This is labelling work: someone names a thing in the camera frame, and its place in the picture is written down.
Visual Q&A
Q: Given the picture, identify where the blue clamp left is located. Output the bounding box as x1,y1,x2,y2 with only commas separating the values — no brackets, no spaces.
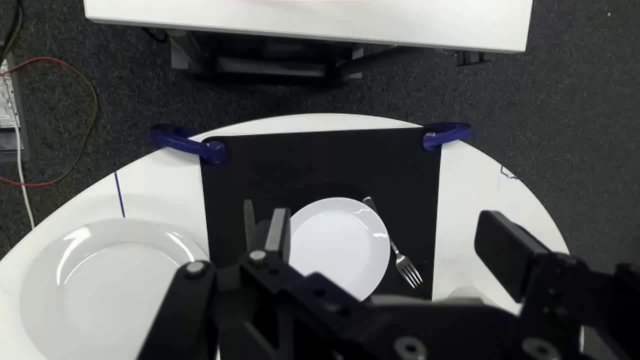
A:
149,127,228,164

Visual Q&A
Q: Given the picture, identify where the silver metal fork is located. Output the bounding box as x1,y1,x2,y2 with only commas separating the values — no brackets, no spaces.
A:
361,194,425,291

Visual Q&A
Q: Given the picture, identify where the white robot base table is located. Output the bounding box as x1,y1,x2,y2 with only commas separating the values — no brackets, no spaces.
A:
83,0,533,52

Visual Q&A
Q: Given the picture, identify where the blue clamp right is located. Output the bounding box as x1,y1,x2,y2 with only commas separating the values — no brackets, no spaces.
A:
421,122,469,151

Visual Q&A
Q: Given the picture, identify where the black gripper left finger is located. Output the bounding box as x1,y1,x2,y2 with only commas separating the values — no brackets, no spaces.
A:
242,199,289,269

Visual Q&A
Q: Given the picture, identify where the blue clamp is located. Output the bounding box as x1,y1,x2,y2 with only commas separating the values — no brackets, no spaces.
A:
421,122,469,151
149,127,228,164

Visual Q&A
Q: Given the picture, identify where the large white plate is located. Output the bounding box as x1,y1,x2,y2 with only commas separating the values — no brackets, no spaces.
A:
19,218,207,360

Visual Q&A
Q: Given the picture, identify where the small white plate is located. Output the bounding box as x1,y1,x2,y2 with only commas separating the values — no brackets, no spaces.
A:
288,197,390,300

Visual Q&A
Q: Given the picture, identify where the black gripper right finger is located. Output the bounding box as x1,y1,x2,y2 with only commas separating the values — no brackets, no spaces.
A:
473,210,550,302

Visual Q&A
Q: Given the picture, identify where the red cable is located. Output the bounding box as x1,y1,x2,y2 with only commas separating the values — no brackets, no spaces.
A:
0,55,101,191

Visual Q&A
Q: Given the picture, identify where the black placemat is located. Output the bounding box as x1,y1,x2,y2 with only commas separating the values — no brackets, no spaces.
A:
200,129,440,299

